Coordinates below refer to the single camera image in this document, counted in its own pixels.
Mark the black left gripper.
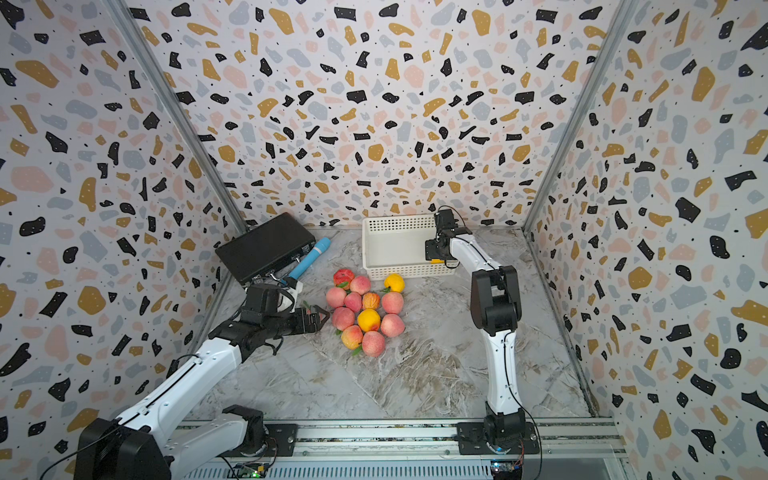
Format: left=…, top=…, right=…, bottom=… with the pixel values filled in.
left=262, top=304, right=330, bottom=341

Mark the red wrinkled peach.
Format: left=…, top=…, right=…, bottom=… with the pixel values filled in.
left=333, top=268, right=355, bottom=290

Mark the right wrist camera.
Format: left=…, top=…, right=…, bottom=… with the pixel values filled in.
left=434, top=206, right=458, bottom=231

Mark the black ribbed metal case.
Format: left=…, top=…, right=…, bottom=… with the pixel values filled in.
left=215, top=213, right=316, bottom=286

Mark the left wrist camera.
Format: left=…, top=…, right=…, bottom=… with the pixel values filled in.
left=241, top=278, right=303, bottom=316

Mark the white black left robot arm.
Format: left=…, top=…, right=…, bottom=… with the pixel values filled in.
left=74, top=306, right=331, bottom=479

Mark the orange wrinkled peach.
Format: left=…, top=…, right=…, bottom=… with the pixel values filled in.
left=362, top=292, right=381, bottom=310

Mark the white perforated plastic basket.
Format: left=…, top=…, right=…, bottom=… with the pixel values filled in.
left=362, top=214, right=455, bottom=280

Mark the orange pink front peach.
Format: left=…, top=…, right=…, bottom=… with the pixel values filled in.
left=341, top=325, right=364, bottom=350

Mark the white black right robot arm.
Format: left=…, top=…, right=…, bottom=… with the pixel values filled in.
left=425, top=211, right=527, bottom=452

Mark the dark pink wrinkled peach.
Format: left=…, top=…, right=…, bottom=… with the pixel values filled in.
left=344, top=292, right=363, bottom=314

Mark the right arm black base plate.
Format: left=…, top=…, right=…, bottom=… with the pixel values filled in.
left=456, top=421, right=541, bottom=456

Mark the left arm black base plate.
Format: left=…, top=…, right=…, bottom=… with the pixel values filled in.
left=255, top=423, right=299, bottom=458

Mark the light blue plastic tube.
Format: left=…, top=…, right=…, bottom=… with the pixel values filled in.
left=287, top=238, right=331, bottom=280

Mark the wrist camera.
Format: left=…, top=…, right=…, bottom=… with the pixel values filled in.
left=434, top=206, right=458, bottom=231
left=241, top=278, right=303, bottom=316

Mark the yellow peach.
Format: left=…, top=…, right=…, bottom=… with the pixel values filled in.
left=357, top=309, right=381, bottom=332
left=384, top=273, right=405, bottom=293

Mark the large pink peach left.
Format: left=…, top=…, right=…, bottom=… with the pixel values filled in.
left=325, top=286, right=347, bottom=309

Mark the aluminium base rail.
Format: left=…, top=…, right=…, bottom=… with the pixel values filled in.
left=116, top=416, right=631, bottom=480

